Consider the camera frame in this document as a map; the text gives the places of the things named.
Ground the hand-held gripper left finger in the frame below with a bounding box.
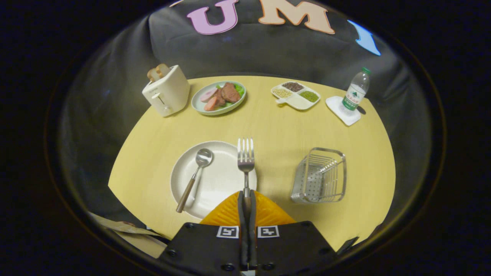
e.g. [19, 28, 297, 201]
[157, 191, 249, 276]

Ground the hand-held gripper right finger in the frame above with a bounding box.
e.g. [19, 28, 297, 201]
[247, 191, 340, 276]

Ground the fork with wooden handle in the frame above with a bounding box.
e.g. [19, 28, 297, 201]
[237, 138, 255, 227]

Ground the spoon with wooden handle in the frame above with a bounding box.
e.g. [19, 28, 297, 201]
[176, 148, 214, 214]

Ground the white round plate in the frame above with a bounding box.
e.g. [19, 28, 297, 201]
[170, 141, 258, 220]

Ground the pale green food plate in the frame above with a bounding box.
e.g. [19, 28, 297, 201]
[191, 80, 247, 116]

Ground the white divided snack dish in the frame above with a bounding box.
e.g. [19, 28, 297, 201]
[271, 81, 321, 111]

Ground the brown cooked meat piece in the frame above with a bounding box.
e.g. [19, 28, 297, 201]
[215, 82, 241, 107]

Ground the pile of green beans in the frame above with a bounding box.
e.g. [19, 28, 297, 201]
[299, 90, 320, 103]

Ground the white square coaster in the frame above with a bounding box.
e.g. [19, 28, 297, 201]
[326, 96, 361, 127]

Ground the cream white toaster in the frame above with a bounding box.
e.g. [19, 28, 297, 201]
[142, 64, 191, 117]

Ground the clear plastic water bottle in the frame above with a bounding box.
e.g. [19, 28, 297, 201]
[341, 67, 372, 112]

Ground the metal wire cutlery rack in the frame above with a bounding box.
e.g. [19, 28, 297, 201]
[290, 147, 347, 204]

